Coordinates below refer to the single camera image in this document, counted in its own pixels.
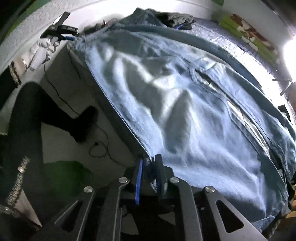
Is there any bright lamp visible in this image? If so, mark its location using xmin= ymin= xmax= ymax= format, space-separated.
xmin=282 ymin=39 xmax=296 ymax=82

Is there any green patterned pillow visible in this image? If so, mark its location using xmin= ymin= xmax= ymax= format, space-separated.
xmin=212 ymin=11 xmax=280 ymax=66

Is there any blue white striped bedsheet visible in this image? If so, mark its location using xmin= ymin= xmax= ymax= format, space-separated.
xmin=187 ymin=18 xmax=295 ymax=98

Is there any dark folded garment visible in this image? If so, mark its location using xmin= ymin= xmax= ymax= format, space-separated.
xmin=156 ymin=13 xmax=195 ymax=30

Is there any light blue denim jacket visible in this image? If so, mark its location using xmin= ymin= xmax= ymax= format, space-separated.
xmin=71 ymin=9 xmax=295 ymax=232

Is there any person's black trouser leg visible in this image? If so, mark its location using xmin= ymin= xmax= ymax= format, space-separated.
xmin=1 ymin=82 xmax=98 ymax=225

